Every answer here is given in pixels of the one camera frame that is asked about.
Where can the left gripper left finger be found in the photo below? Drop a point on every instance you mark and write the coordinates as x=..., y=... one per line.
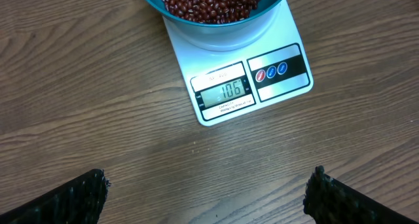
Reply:
x=79, y=201

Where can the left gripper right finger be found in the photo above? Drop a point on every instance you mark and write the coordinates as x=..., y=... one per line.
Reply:
x=329, y=201

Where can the white digital kitchen scale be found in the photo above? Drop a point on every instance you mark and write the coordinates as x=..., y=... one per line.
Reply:
x=225, y=82

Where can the blue bowl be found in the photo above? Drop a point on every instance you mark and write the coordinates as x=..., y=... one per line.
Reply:
x=218, y=25

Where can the red beans in bowl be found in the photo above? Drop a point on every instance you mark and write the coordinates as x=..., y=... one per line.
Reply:
x=211, y=11

